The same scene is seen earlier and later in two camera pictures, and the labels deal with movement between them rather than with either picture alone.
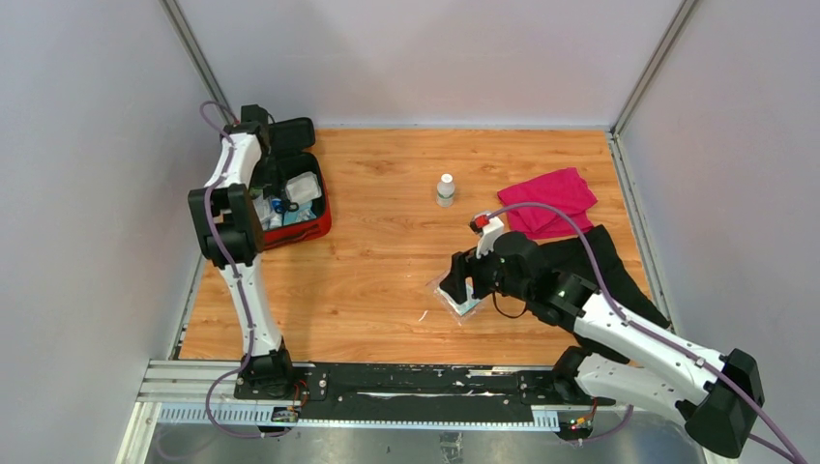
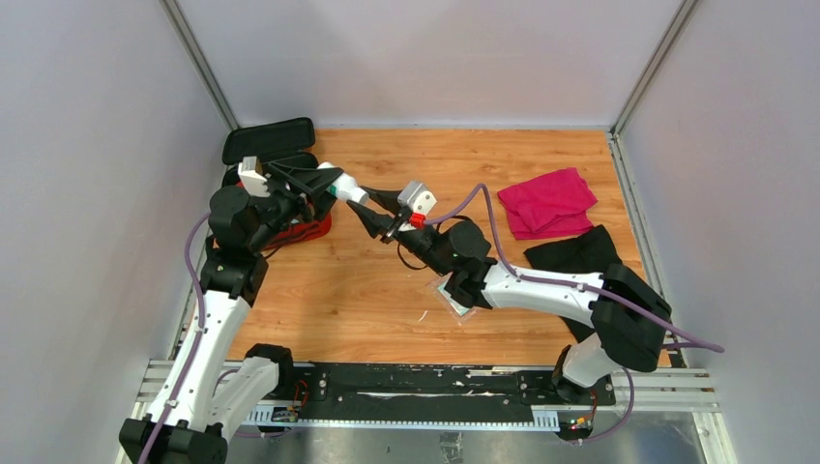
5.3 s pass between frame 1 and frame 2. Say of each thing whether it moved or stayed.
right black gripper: moved
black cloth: stayed
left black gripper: moved
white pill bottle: moved
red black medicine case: stayed
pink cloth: stayed
